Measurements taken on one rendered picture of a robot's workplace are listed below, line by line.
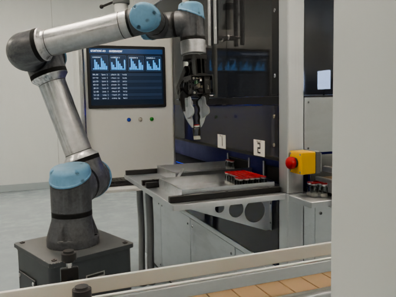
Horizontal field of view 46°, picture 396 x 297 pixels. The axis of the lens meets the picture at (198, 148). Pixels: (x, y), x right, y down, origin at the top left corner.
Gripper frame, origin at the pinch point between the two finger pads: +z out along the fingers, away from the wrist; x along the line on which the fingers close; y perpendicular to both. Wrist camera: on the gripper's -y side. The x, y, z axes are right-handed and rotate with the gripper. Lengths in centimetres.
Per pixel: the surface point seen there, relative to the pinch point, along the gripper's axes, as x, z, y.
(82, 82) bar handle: -17, -23, -96
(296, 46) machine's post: 36.6, -23.1, 1.8
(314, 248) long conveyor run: -11, 21, 71
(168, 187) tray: -2.0, 21.6, -22.9
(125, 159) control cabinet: 3, 15, -104
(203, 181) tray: 16.1, 22.0, -34.1
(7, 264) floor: -57, 95, -247
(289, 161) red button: 29.1, 13.9, 5.7
